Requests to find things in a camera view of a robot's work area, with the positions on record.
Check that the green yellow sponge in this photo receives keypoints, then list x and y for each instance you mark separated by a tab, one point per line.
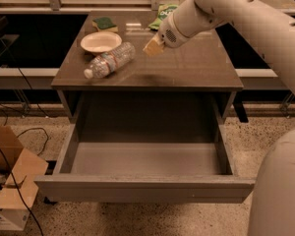
104	24

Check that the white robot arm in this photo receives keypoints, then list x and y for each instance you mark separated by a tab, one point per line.
271	33

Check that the white bowl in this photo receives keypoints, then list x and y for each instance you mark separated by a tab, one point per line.
99	42

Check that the brown cardboard box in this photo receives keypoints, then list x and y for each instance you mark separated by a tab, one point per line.
18	192

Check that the green chip bag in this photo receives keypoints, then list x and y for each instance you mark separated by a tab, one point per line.
163	12

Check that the clear plastic water bottle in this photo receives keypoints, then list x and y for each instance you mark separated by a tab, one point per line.
108	62

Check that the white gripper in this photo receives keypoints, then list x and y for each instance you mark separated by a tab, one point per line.
168	33

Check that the open grey top drawer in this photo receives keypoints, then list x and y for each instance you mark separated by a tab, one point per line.
146	147

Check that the grey cabinet with counter top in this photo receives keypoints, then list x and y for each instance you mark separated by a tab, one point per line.
201	64

